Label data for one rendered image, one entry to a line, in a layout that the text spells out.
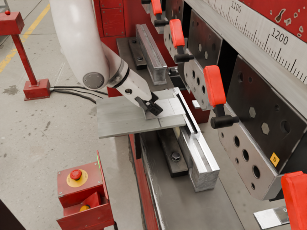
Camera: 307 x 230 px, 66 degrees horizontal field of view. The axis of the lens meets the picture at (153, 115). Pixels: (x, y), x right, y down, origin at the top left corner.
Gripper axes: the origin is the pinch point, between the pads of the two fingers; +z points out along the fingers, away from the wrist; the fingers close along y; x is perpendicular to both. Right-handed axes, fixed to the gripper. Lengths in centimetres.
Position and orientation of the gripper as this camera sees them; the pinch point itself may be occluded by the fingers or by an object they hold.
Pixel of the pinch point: (154, 103)
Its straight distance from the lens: 75.7
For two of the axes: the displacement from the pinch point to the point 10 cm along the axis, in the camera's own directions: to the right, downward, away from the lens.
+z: 6.4, 4.7, 6.1
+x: -7.4, 5.9, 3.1
